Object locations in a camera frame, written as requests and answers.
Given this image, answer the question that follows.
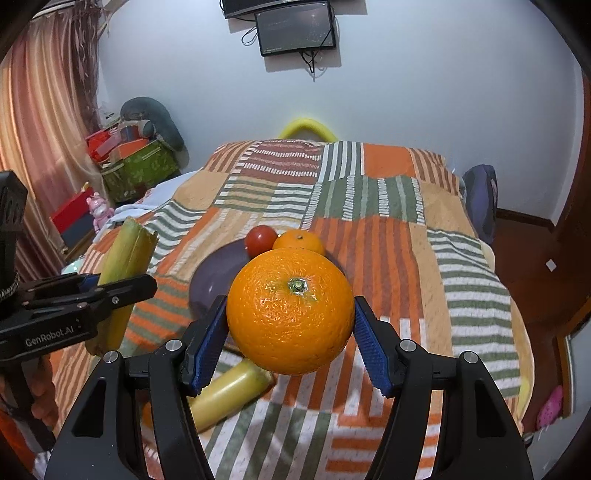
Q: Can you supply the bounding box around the white bed sheet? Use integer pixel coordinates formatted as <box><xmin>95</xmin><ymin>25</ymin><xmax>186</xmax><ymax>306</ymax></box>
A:
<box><xmin>95</xmin><ymin>170</ymin><xmax>200</xmax><ymax>241</ymax></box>

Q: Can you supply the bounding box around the black wall device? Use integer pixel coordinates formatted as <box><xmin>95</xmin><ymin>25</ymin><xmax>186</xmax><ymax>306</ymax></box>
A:
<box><xmin>222</xmin><ymin>0</ymin><xmax>309</xmax><ymax>20</ymax></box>

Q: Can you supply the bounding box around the grey plush pillow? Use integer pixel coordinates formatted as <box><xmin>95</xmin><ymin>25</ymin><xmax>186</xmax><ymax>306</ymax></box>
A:
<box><xmin>121</xmin><ymin>97</ymin><xmax>186</xmax><ymax>152</ymax></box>

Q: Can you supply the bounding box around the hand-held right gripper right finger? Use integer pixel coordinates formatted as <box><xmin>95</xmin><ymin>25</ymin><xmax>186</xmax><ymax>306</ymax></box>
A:
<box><xmin>353</xmin><ymin>295</ymin><xmax>534</xmax><ymax>480</ymax></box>

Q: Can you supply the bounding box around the black monitor cable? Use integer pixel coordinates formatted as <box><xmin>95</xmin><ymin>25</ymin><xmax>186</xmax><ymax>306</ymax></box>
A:
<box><xmin>299</xmin><ymin>49</ymin><xmax>329</xmax><ymax>82</ymax></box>

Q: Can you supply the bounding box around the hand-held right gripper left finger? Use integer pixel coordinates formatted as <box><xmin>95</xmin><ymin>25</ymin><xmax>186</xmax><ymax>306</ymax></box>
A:
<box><xmin>44</xmin><ymin>294</ymin><xmax>230</xmax><ymax>480</ymax></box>

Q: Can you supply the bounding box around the yellow foam ring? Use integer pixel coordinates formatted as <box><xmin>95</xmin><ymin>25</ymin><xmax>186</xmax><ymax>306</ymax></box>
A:
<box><xmin>278</xmin><ymin>118</ymin><xmax>339</xmax><ymax>143</ymax></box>

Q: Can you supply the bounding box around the black wall monitor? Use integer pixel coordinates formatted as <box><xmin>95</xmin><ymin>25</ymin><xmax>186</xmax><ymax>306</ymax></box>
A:
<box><xmin>254</xmin><ymin>2</ymin><xmax>336</xmax><ymax>57</ymax></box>

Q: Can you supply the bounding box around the pink slipper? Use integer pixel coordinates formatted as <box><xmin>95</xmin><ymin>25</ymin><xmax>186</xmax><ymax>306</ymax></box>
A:
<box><xmin>536</xmin><ymin>385</ymin><xmax>565</xmax><ymax>430</ymax></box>

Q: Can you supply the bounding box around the striped pink curtain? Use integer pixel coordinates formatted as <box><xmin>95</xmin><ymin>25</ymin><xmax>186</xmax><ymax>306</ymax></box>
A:
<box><xmin>0</xmin><ymin>4</ymin><xmax>110</xmax><ymax>280</ymax></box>

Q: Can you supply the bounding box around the red and black box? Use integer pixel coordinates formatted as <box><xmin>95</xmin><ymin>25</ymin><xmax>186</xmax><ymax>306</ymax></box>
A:
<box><xmin>50</xmin><ymin>184</ymin><xmax>103</xmax><ymax>260</ymax></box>

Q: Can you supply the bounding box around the red tomato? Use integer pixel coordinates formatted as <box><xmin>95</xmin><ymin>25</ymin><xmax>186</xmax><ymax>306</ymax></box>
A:
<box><xmin>245</xmin><ymin>225</ymin><xmax>279</xmax><ymax>257</ymax></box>

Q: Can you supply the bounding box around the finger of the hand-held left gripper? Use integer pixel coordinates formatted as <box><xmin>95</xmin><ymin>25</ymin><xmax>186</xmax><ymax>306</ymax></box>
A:
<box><xmin>18</xmin><ymin>274</ymin><xmax>158</xmax><ymax>324</ymax></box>
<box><xmin>25</xmin><ymin>272</ymin><xmax>101</xmax><ymax>301</ymax></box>

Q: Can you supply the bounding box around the small tangerine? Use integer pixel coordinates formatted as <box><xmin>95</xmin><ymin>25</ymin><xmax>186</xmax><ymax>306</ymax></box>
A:
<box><xmin>272</xmin><ymin>229</ymin><xmax>326</xmax><ymax>257</ymax></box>

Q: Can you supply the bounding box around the person's left hand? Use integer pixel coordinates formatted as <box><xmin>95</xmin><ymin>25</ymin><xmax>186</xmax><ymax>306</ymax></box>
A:
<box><xmin>27</xmin><ymin>357</ymin><xmax>60</xmax><ymax>431</ymax></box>

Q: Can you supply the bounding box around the purple plate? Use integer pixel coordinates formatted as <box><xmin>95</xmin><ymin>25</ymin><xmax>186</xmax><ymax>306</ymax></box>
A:
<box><xmin>189</xmin><ymin>237</ymin><xmax>352</xmax><ymax>358</ymax></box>

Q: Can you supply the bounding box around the striped patchwork blanket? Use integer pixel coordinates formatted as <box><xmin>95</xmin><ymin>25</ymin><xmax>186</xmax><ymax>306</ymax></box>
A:
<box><xmin>46</xmin><ymin>138</ymin><xmax>534</xmax><ymax>480</ymax></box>

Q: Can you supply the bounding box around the pink toy figure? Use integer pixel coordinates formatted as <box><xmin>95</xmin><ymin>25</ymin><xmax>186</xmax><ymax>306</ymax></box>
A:
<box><xmin>87</xmin><ymin>191</ymin><xmax>116</xmax><ymax>230</ymax></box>

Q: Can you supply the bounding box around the stack of red boxes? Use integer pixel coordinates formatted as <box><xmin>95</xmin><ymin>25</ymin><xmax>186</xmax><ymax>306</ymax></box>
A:
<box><xmin>85</xmin><ymin>121</ymin><xmax>156</xmax><ymax>163</ymax></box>

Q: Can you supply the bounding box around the large orange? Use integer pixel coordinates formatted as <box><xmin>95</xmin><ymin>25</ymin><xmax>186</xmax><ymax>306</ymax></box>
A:
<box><xmin>226</xmin><ymin>248</ymin><xmax>355</xmax><ymax>376</ymax></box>

